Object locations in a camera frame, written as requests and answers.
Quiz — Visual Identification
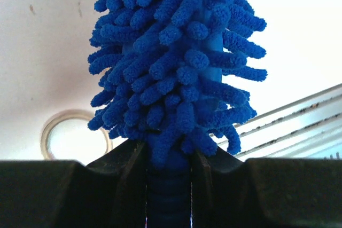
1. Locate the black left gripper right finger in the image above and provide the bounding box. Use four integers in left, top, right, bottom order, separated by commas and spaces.
192, 150, 341, 227

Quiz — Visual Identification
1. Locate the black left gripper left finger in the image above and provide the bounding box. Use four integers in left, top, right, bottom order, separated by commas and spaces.
1, 140, 147, 227

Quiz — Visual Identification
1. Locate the blue microfiber duster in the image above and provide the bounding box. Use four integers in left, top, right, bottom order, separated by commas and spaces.
88, 0, 267, 227

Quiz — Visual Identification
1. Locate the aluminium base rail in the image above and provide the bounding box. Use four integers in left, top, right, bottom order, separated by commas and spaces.
209, 83, 342, 162

